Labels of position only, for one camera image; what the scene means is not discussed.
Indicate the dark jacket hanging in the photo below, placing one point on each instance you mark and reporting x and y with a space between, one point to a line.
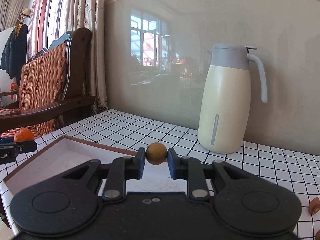
14 53

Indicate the white checkered tablecloth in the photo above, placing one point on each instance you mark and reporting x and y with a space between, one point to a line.
296 171

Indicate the straw hat on rack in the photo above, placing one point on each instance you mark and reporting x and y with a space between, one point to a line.
26 12

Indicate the carrot chunk on table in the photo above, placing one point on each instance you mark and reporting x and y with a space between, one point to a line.
314 206

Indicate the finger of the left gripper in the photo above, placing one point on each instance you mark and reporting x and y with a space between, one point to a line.
24 146

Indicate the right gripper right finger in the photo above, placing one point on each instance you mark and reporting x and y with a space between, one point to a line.
196 174

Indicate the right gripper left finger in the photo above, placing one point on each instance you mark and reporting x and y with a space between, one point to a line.
90 175

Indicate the cream thermos jug grey lid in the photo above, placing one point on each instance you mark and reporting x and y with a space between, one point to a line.
227 97

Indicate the dark wooden sofa chair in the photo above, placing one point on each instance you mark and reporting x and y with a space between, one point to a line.
72 104

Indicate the small orange tangerine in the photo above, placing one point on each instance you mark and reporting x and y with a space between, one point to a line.
24 134

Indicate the brown round longan fruit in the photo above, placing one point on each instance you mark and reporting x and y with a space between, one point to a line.
156 153

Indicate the orange quilted sofa cushion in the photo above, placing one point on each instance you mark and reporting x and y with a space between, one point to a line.
42 80

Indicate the brown-rimmed white cardboard tray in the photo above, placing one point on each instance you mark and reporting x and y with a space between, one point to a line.
66 153

